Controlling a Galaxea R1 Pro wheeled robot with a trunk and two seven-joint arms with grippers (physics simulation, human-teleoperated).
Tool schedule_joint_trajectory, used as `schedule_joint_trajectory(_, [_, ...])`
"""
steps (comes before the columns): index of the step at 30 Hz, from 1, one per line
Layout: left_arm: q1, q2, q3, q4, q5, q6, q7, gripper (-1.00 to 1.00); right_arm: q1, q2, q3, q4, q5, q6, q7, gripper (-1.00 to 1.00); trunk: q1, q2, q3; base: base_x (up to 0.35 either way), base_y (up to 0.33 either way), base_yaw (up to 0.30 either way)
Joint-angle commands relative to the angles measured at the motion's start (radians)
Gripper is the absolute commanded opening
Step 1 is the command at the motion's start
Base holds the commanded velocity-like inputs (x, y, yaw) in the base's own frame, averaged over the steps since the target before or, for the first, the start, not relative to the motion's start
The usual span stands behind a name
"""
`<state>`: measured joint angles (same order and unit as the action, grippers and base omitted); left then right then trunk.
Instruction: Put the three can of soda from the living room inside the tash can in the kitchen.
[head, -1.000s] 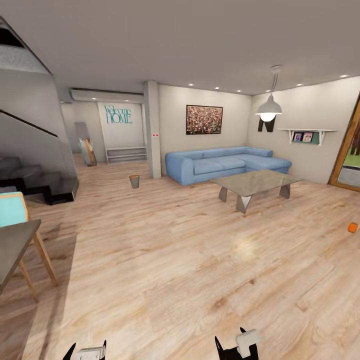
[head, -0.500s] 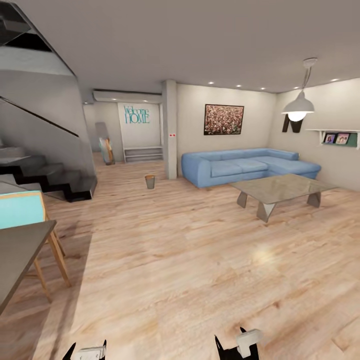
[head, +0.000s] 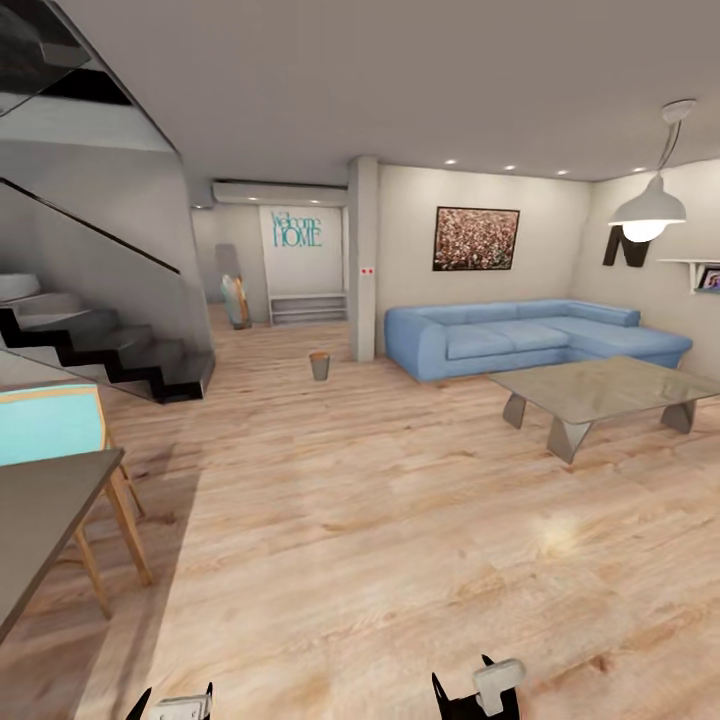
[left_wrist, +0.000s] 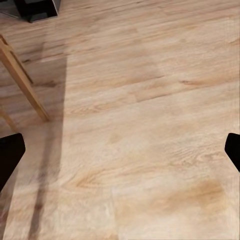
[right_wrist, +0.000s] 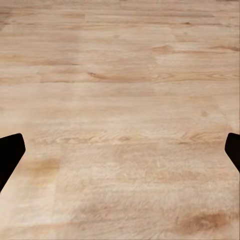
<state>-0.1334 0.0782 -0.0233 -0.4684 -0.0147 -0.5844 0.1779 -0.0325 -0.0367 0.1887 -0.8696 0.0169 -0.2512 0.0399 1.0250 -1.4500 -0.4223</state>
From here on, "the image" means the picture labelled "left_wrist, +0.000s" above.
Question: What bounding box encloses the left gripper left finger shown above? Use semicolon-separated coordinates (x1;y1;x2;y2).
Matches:
0;133;26;192

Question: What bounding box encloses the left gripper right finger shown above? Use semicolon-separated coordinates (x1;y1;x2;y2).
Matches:
224;132;240;172

